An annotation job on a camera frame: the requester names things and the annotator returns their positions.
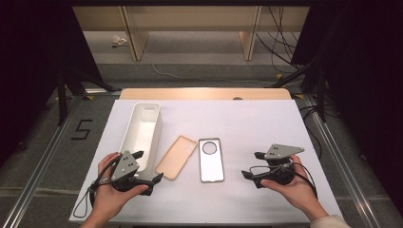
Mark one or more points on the person's left hand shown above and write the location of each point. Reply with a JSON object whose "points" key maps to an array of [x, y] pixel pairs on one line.
{"points": [[109, 199]]}

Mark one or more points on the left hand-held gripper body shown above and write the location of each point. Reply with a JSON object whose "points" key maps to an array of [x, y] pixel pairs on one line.
{"points": [[125, 166]]}

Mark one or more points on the black metal stand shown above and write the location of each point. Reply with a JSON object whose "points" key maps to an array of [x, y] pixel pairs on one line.
{"points": [[62, 101], [322, 95]]}

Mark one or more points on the crumpled paper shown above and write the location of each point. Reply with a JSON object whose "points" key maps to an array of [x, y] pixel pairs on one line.
{"points": [[119, 41]]}

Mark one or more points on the black curtain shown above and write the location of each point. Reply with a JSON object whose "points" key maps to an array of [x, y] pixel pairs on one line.
{"points": [[364, 79], [31, 63]]}

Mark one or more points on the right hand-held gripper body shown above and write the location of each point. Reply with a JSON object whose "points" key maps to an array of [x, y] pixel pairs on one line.
{"points": [[282, 151]]}

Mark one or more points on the beige wooden desk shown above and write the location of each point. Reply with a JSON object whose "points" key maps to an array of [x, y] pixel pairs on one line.
{"points": [[190, 19]]}

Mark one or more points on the white table mat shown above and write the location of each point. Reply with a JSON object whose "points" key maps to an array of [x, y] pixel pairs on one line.
{"points": [[253, 126]]}

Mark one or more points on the person's right hand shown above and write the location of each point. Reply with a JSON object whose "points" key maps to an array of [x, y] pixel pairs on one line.
{"points": [[294, 193]]}

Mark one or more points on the yellow tape piece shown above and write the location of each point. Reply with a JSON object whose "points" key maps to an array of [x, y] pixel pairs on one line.
{"points": [[299, 96], [90, 97], [279, 76]]}

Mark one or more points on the white storage box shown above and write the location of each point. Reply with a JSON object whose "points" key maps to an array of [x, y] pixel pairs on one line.
{"points": [[141, 133]]}

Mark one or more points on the wooden table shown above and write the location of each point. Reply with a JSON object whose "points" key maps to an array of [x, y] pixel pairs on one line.
{"points": [[190, 94]]}

